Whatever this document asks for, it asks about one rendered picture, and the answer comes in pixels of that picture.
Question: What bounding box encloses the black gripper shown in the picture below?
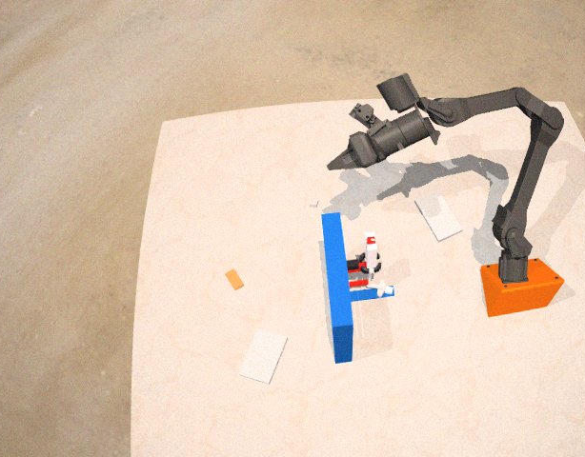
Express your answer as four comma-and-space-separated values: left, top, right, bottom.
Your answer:
326, 119, 409, 170

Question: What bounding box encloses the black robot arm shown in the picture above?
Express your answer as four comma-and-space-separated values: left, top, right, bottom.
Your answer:
349, 73, 564, 284

